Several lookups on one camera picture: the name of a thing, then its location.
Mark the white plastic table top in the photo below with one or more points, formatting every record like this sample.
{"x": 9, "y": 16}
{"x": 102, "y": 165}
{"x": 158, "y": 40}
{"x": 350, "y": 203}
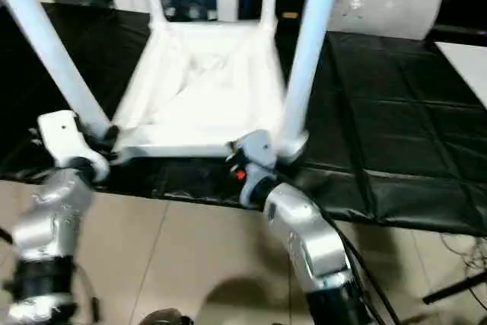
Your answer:
{"x": 209, "y": 93}

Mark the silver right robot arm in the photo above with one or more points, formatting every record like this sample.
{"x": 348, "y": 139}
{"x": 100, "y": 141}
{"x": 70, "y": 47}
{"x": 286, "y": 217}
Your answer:
{"x": 304, "y": 233}

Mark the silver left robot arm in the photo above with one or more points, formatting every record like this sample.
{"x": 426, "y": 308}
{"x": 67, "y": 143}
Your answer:
{"x": 49, "y": 218}

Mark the black work mat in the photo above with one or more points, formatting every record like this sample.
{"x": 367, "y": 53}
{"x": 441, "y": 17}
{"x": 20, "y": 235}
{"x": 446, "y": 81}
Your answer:
{"x": 380, "y": 112}

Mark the dark rounded robot foot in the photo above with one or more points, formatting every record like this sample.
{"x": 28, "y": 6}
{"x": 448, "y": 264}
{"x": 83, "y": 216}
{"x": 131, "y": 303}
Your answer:
{"x": 167, "y": 317}

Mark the small yellow label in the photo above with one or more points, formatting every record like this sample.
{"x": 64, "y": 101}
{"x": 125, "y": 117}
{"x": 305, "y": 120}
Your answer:
{"x": 290, "y": 15}

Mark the grey cushion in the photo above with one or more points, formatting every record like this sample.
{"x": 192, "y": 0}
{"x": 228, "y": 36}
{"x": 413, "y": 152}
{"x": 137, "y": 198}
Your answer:
{"x": 388, "y": 5}

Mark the black stand rod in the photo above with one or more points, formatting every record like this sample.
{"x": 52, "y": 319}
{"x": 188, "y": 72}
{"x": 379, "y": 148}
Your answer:
{"x": 452, "y": 290}

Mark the white flat board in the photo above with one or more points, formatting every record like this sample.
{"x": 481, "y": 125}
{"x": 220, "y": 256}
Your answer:
{"x": 468, "y": 70}

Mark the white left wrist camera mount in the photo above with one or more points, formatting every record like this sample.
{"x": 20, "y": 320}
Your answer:
{"x": 64, "y": 138}

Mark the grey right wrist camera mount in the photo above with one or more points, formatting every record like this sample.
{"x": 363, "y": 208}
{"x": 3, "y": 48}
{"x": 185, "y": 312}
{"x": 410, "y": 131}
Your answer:
{"x": 258, "y": 150}

